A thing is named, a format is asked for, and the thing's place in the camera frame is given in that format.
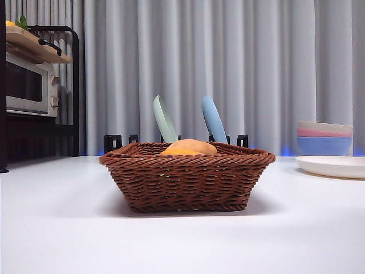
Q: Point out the tan potato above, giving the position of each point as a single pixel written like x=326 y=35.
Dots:
x=196 y=147

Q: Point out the brown wicker basket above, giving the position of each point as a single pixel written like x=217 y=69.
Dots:
x=185 y=185

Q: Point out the pale green plate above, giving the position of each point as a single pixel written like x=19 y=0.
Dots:
x=164 y=122

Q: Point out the light blue plate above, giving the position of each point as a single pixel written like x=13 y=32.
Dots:
x=213 y=120

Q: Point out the black plate rack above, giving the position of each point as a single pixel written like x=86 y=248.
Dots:
x=107 y=142

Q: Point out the grey curtain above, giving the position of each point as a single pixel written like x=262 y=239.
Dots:
x=256 y=71

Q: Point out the pink bowl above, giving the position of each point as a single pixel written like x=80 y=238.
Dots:
x=313 y=133

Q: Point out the blue bowl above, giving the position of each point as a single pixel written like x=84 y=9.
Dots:
x=325 y=145

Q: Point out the white bowl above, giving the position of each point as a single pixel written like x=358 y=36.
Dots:
x=325 y=125

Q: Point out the white flat plate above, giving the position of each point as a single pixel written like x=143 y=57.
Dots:
x=333 y=167

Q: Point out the silver toaster oven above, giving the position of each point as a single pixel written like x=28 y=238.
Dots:
x=25 y=82

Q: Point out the green leaves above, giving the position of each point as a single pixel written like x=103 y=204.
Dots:
x=22 y=23

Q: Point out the black metal shelf frame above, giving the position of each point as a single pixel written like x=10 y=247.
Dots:
x=76 y=85

